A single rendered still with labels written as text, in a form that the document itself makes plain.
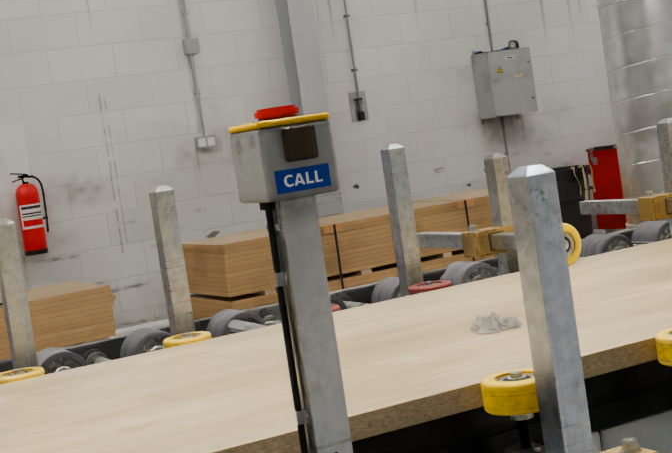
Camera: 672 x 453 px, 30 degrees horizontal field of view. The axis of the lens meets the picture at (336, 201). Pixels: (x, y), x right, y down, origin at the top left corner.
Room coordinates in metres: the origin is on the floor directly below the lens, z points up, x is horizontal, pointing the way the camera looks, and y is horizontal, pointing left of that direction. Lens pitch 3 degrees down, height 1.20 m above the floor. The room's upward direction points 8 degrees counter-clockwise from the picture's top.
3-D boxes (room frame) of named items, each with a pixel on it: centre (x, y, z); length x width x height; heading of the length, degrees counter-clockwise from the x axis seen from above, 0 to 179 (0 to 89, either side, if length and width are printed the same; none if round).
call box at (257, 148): (1.12, 0.04, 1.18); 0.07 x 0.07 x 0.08; 26
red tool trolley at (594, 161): (9.82, -2.41, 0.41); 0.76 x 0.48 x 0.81; 124
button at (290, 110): (1.12, 0.04, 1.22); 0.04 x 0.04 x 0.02
